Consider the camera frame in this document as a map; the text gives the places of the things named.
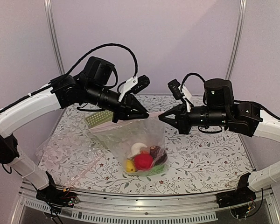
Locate clear zip top bag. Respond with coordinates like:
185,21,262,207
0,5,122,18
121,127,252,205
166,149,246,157
90,112,168,176

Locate white toy garlic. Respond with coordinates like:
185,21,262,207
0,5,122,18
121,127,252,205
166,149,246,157
131,142,147,156

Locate dark red toy fruit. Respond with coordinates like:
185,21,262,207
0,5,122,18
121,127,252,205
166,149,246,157
149,146,168,166

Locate red toy apple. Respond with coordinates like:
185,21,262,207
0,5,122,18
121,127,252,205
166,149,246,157
134,154,154,170

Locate green toy bitter gourd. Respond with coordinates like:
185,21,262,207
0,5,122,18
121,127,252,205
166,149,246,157
144,164,167,176

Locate yellow toy mango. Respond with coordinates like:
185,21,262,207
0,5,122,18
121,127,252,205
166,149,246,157
126,159,137,173

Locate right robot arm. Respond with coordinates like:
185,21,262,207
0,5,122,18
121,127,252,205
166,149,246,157
159,78,280,143

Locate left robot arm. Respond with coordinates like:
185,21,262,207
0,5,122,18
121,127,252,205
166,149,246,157
0,56,150,203

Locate left clear dotted bag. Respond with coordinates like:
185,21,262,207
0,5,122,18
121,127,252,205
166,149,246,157
35,128,106,189

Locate green perforated plastic basket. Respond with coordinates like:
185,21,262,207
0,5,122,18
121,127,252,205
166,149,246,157
84,111,113,128

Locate floral table mat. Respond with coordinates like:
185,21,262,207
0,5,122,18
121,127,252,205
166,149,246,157
36,94,256,196

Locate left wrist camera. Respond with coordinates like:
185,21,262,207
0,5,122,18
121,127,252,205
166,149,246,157
118,75,150,102

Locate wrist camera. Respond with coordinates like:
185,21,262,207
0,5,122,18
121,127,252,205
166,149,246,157
118,75,150,102
168,79,194,112

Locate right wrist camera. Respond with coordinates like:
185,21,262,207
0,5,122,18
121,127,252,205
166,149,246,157
168,79,194,112

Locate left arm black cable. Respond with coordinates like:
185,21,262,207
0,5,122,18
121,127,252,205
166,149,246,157
66,42,140,79

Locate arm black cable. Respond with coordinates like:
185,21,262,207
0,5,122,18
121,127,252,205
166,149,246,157
66,42,140,79
181,72,207,94

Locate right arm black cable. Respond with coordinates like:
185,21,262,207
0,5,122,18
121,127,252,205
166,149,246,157
181,72,207,94

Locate right aluminium frame post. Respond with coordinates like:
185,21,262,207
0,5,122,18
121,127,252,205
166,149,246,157
225,0,247,80

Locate aluminium frame post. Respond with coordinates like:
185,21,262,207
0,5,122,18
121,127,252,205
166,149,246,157
44,0,65,75
225,0,247,80

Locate front aluminium rail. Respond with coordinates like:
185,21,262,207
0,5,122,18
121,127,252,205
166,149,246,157
10,182,280,224

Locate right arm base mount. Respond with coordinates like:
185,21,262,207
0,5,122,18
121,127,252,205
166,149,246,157
216,173,259,219

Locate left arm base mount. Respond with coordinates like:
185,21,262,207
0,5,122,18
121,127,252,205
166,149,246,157
36,171,79,207

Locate left aluminium frame post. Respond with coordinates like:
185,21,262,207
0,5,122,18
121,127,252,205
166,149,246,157
44,0,65,75

